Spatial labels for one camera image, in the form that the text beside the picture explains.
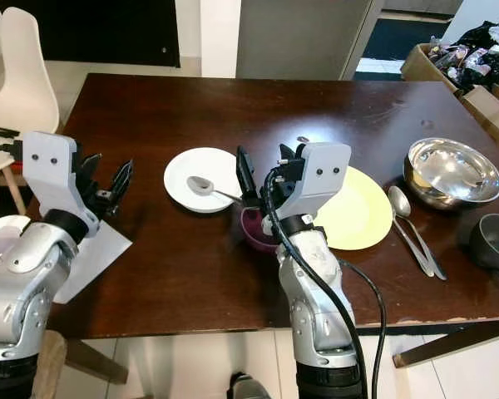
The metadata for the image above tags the dark blue floor mat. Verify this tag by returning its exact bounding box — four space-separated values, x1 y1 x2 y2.
355 18 435 81

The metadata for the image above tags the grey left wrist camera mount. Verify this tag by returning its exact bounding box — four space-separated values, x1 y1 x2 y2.
22 131 101 239

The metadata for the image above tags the purple cup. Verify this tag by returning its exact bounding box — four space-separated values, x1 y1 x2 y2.
240 206 280 254

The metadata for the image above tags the white shallow bowl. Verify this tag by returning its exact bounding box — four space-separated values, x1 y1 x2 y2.
164 148 243 214

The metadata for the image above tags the white toilet paper roll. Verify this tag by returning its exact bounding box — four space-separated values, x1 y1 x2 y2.
0 214 31 272

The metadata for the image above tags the grey door panel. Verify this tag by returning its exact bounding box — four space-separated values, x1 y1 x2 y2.
235 0 384 81

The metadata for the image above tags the silver cutlery piece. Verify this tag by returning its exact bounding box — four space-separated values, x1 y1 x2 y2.
397 218 448 281

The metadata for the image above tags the light wooden table leg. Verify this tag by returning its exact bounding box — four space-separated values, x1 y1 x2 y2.
67 336 131 385

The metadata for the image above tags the large silver spoon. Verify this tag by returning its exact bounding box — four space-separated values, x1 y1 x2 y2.
388 185 436 278

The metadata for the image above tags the grey robot foot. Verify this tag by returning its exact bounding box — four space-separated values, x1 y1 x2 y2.
228 372 275 399

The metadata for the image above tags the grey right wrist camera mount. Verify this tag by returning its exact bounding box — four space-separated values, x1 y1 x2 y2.
285 141 353 235

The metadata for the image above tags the yellow plate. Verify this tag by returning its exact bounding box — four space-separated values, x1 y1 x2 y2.
316 165 394 251

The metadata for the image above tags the brown cardboard box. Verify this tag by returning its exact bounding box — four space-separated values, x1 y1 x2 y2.
401 43 499 163

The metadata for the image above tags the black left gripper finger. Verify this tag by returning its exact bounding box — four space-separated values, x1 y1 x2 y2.
77 153 106 199
108 160 135 209

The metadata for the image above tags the black cabinet door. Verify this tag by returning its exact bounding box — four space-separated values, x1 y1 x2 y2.
0 0 181 68

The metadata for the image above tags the dark grey cup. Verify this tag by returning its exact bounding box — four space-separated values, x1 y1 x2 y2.
470 214 499 283

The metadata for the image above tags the white plastic chair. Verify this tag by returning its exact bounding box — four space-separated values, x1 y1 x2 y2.
0 7 62 210

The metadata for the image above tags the stainless steel bowl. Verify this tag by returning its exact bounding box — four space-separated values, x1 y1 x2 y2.
404 138 499 210

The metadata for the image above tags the small silver spoon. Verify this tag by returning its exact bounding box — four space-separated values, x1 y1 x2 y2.
186 176 245 205

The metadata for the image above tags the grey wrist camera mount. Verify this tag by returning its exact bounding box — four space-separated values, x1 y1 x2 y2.
285 141 353 235
22 131 101 239

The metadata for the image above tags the white paper sheet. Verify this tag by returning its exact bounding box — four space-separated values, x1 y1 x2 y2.
61 219 133 305

